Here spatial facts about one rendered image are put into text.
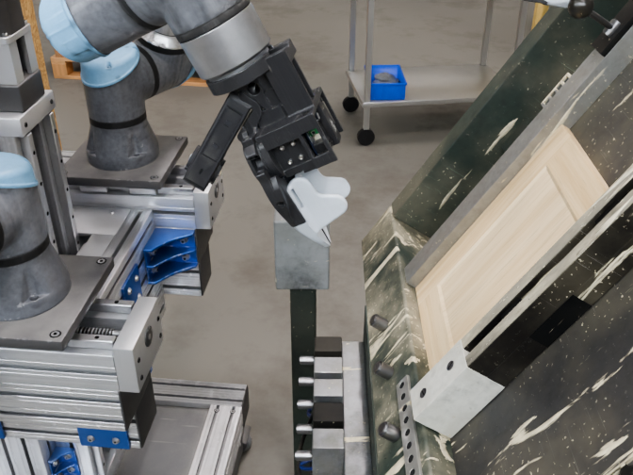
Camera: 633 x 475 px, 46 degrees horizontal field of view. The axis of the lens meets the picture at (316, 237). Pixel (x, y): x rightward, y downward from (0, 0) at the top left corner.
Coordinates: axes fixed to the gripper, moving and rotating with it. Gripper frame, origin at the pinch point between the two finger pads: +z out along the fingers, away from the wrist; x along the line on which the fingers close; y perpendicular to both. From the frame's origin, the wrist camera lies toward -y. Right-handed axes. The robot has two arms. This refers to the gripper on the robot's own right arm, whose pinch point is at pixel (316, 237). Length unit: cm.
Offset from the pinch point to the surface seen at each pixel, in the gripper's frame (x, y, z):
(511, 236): 40, 14, 33
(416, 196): 75, -5, 38
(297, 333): 69, -44, 58
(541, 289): 15.3, 17.6, 26.9
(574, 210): 31.7, 24.8, 27.3
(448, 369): 16.1, 1.0, 36.1
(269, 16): 549, -150, 71
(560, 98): 55, 29, 20
